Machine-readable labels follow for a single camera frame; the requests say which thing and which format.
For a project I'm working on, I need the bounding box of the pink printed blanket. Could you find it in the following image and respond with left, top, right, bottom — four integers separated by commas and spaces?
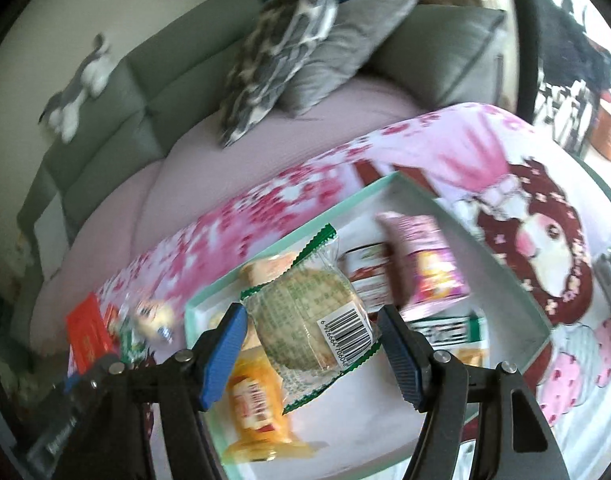
65, 102, 611, 480

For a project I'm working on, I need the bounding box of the pink cake roll packet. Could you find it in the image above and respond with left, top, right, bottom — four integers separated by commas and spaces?
378, 211, 471, 311

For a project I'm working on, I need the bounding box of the green snack packet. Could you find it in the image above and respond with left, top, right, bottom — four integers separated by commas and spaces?
408, 310, 489, 361

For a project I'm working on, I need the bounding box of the clear cookie packet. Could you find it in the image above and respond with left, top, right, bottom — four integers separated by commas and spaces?
132, 295, 178, 343

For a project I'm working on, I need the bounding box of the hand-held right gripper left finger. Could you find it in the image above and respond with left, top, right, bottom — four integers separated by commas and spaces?
92, 302, 249, 480

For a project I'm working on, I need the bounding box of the black white checkered item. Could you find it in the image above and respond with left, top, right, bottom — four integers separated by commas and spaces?
535, 80, 603, 156

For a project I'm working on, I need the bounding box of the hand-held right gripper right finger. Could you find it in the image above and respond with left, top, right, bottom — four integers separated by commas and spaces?
377, 305, 571, 480

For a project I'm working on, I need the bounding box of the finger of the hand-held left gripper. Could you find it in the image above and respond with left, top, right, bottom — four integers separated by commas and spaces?
62, 357, 111, 411

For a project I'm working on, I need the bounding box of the beige pastry snack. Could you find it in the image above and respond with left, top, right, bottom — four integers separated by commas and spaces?
238, 252, 296, 296

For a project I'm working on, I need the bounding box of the leopard pattern pillow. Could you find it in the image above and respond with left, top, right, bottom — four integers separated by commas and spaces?
218, 0, 339, 148

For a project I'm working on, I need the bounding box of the yellow snack packet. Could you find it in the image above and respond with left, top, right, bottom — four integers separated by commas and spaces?
220, 347, 316, 463

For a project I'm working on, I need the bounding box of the dark furniture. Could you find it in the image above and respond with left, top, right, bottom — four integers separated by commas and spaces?
510, 0, 611, 126

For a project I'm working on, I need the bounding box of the orange box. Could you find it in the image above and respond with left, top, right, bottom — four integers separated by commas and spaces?
593, 102, 611, 163

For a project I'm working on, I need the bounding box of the small red flat packet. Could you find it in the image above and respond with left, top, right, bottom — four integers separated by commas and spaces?
65, 294, 117, 376

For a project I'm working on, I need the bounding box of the mint green box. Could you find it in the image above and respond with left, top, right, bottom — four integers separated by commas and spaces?
184, 170, 553, 480

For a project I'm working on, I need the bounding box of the grey white plush toy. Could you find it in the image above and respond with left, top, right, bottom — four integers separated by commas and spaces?
38, 34, 121, 143

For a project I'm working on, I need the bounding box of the grey throw pillow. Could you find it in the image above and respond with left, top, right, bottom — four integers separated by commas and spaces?
278, 0, 426, 117

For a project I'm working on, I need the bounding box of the round green pastry packet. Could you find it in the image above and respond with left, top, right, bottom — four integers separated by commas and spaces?
240, 223, 381, 415

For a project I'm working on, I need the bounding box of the grey sofa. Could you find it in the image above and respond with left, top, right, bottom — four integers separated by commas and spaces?
15, 0, 509, 281

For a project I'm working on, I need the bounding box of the red snack packet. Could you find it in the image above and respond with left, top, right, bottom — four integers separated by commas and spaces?
338, 242, 399, 318

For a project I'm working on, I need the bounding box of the pink sofa cover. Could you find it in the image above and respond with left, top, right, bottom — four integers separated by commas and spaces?
28, 82, 426, 356

